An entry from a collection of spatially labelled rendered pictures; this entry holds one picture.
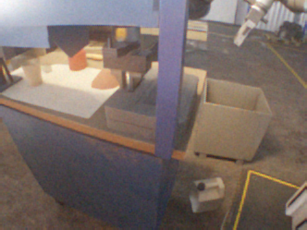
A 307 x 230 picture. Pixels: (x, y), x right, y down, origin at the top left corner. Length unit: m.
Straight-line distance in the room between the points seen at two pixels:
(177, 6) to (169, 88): 0.13
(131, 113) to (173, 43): 0.21
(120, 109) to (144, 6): 0.25
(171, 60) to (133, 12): 0.10
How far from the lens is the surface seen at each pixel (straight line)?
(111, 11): 0.35
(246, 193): 1.23
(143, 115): 0.44
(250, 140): 1.61
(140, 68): 0.51
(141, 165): 0.58
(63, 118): 0.59
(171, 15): 0.29
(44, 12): 0.45
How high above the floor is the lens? 1.28
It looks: 34 degrees down
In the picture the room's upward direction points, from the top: 2 degrees clockwise
